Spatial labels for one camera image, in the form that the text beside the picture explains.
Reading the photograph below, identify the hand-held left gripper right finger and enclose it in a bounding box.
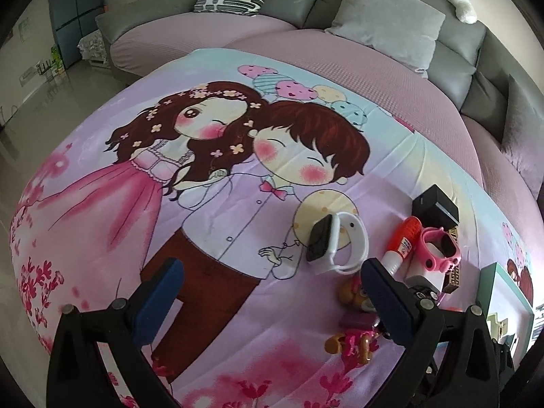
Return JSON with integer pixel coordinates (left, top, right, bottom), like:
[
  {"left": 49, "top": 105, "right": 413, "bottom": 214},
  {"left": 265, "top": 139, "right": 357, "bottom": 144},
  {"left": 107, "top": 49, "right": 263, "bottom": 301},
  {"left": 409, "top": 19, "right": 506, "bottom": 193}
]
[{"left": 360, "top": 257, "right": 517, "bottom": 408}]

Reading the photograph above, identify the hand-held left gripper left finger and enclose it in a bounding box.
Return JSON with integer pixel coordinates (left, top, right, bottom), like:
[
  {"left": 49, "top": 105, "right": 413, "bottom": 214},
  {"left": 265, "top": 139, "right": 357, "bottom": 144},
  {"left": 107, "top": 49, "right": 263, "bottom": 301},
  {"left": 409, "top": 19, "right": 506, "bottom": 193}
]
[{"left": 46, "top": 257, "right": 188, "bottom": 408}]

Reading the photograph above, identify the bear doll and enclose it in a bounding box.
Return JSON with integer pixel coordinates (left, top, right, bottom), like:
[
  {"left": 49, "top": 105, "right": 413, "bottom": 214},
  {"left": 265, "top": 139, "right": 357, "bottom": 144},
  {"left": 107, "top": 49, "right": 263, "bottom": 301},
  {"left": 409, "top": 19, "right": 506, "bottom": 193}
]
[{"left": 325, "top": 278, "right": 383, "bottom": 367}]

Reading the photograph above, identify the red white toy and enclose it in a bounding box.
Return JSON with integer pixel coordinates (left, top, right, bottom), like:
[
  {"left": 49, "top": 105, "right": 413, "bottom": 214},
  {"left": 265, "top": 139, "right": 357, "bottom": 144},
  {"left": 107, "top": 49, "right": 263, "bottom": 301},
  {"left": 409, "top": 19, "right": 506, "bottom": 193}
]
[{"left": 380, "top": 216, "right": 422, "bottom": 275}]

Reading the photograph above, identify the teal rimmed white tray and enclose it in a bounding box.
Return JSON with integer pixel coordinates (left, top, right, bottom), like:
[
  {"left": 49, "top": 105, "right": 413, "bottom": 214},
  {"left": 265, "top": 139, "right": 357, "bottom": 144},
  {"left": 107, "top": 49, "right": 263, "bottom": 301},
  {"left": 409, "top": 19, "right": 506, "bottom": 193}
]
[{"left": 478, "top": 262, "right": 537, "bottom": 351}]

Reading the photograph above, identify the black box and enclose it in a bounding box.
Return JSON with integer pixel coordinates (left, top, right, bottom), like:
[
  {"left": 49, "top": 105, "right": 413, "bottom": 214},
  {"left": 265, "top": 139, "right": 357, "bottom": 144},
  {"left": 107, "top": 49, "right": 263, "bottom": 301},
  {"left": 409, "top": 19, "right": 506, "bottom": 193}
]
[{"left": 411, "top": 184, "right": 460, "bottom": 228}]

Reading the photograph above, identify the small white box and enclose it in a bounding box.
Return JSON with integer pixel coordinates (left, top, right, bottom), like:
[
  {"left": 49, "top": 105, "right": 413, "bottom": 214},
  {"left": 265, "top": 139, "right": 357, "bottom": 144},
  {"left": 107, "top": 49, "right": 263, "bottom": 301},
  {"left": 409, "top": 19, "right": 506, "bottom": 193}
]
[{"left": 404, "top": 242, "right": 445, "bottom": 294}]

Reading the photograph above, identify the white smartwatch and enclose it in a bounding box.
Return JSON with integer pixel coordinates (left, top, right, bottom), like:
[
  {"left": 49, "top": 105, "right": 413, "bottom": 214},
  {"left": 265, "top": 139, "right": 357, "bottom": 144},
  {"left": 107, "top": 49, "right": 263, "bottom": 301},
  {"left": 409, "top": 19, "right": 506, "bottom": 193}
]
[{"left": 306, "top": 211, "right": 369, "bottom": 276}]

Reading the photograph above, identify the printed cartoon blanket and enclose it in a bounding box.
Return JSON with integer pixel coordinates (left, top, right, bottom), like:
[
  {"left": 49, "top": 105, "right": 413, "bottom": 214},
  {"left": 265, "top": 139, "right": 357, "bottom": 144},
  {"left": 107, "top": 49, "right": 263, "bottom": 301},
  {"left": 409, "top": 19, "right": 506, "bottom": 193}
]
[{"left": 8, "top": 47, "right": 537, "bottom": 408}]

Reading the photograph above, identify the purple grey cushion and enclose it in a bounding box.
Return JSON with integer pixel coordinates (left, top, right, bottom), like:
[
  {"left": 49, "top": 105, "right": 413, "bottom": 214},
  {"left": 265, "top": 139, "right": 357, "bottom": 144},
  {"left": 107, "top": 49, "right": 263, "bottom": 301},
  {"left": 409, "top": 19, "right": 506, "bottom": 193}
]
[{"left": 501, "top": 74, "right": 544, "bottom": 196}]

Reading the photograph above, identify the light grey cushion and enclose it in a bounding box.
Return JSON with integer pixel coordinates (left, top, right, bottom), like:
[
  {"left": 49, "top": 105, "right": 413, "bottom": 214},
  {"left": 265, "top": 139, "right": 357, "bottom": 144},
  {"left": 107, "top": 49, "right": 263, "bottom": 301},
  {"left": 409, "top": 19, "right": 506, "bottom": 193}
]
[{"left": 325, "top": 0, "right": 447, "bottom": 66}]

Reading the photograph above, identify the blue cabinet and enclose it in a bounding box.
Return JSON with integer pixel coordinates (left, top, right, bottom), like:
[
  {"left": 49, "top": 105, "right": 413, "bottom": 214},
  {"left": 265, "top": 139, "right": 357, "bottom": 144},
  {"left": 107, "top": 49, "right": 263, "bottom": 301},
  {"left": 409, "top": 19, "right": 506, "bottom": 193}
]
[{"left": 48, "top": 0, "right": 107, "bottom": 69}]

